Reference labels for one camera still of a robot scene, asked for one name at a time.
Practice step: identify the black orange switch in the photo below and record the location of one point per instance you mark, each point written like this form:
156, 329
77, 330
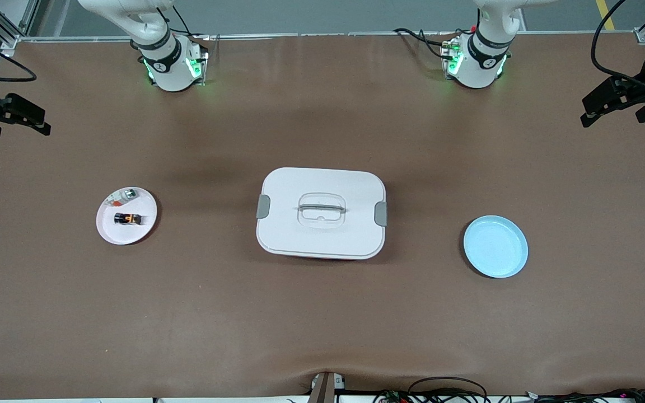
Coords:
127, 219

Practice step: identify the white lidded storage box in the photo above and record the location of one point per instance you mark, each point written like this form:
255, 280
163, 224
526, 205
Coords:
300, 184

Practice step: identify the pale pink round plate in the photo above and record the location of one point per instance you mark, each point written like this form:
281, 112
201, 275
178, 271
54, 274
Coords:
126, 235

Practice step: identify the light blue round plate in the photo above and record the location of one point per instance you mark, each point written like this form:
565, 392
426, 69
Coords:
496, 246

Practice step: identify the brown table cover mat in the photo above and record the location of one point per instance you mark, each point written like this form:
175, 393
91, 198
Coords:
322, 324

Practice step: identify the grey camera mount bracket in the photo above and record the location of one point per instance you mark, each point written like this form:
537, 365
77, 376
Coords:
325, 389

